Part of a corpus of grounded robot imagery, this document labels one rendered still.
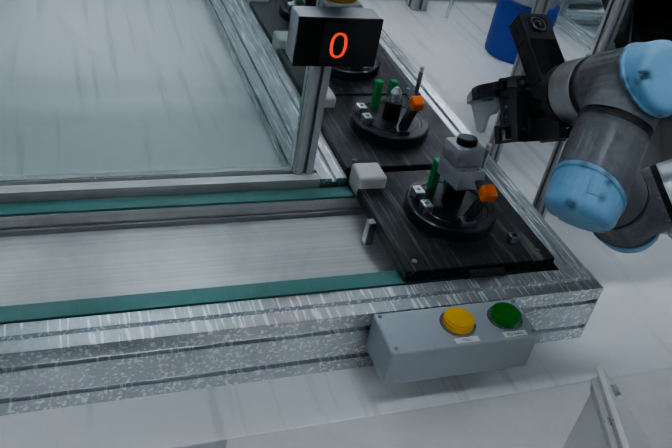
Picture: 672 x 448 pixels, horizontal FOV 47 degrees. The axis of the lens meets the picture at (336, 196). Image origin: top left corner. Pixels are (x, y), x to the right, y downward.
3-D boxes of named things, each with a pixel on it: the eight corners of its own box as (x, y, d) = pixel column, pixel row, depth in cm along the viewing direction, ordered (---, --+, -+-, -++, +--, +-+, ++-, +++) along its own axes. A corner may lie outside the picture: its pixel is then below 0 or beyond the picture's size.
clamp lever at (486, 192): (476, 224, 113) (499, 195, 107) (464, 225, 112) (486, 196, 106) (468, 203, 115) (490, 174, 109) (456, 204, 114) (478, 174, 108)
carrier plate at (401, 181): (551, 268, 115) (555, 257, 114) (403, 283, 107) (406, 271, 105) (478, 177, 133) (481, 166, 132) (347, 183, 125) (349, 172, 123)
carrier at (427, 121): (474, 172, 134) (494, 108, 127) (344, 178, 126) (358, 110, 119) (419, 103, 152) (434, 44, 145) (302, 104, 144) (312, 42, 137)
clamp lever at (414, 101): (409, 132, 132) (425, 104, 126) (398, 133, 131) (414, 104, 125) (403, 116, 134) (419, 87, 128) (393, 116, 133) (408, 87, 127)
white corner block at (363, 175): (383, 198, 123) (388, 177, 121) (356, 200, 121) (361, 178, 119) (373, 181, 126) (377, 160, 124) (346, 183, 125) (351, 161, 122)
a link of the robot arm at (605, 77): (625, 97, 73) (657, 18, 74) (554, 109, 83) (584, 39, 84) (685, 136, 75) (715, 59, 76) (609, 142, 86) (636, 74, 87)
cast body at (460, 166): (482, 189, 113) (492, 145, 110) (455, 191, 112) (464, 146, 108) (456, 165, 120) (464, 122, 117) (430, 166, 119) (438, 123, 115)
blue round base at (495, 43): (553, 67, 203) (572, 12, 194) (501, 66, 197) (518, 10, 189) (523, 41, 214) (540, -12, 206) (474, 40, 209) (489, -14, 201)
